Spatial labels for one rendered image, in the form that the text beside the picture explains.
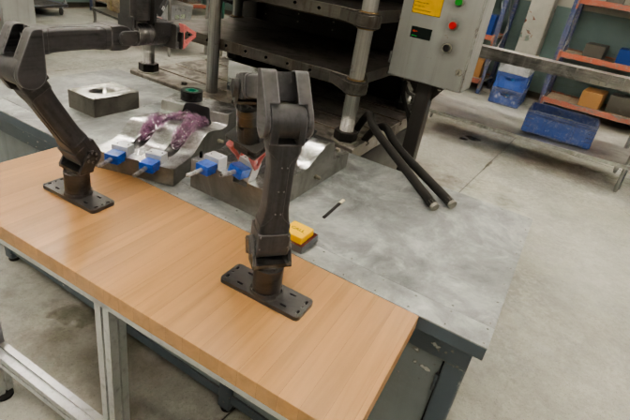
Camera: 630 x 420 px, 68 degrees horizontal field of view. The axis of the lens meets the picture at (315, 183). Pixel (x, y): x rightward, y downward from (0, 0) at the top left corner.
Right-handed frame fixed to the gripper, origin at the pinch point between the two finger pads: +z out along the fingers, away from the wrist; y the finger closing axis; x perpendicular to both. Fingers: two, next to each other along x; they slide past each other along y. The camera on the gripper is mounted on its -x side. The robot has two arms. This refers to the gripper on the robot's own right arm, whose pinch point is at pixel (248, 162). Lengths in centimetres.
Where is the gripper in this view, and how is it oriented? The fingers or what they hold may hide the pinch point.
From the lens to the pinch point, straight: 124.6
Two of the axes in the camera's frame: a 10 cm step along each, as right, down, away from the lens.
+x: -5.8, 5.7, -5.8
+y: -8.1, -4.9, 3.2
